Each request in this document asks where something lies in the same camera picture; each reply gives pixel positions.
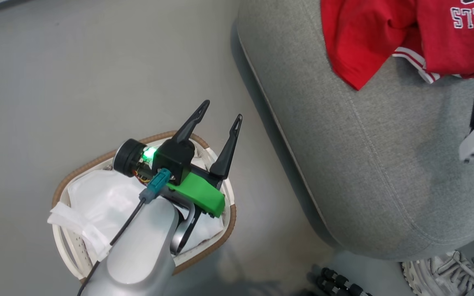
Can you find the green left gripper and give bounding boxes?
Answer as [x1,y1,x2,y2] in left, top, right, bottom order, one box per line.
[166,99,243,219]

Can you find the red shirt with white stripes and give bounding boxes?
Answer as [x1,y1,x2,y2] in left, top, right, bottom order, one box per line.
[320,0,474,91]

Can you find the grey fabric sofa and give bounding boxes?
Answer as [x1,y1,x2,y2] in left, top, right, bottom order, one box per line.
[236,0,474,262]

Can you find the white laundry basket brown rim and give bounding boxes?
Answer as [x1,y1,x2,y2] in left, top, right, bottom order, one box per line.
[51,130,237,285]

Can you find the white crumpled cloth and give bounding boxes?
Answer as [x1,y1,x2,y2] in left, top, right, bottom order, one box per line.
[47,150,226,262]

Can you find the grey white sneaker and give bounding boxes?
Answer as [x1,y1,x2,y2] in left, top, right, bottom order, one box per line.
[401,250,474,296]

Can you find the black ribbed tripod legs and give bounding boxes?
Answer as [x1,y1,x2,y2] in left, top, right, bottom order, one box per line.
[308,266,372,296]

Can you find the teal left cable connector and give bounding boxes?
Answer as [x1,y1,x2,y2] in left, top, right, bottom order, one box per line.
[143,168,176,204]

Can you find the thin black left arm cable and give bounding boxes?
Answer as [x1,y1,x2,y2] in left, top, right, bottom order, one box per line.
[76,198,147,296]

